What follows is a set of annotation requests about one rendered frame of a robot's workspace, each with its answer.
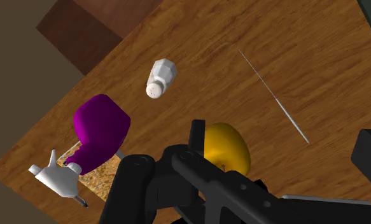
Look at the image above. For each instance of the speckled brown flat board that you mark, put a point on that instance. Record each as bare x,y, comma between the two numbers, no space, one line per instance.
98,180

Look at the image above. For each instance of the thin silver skewer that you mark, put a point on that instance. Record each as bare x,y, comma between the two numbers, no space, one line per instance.
286,112

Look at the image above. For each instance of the yellow apple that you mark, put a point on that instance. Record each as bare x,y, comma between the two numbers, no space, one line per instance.
231,149

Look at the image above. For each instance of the white salt shaker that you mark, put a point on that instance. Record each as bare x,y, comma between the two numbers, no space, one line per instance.
162,76

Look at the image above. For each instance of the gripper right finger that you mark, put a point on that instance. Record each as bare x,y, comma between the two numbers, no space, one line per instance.
369,155

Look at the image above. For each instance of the purple spray bottle white head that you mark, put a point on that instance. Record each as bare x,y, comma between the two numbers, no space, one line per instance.
100,124

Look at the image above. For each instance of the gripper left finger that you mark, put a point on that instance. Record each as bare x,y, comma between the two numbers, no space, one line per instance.
185,186

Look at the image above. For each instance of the wooden table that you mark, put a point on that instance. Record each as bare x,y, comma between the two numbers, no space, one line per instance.
234,46

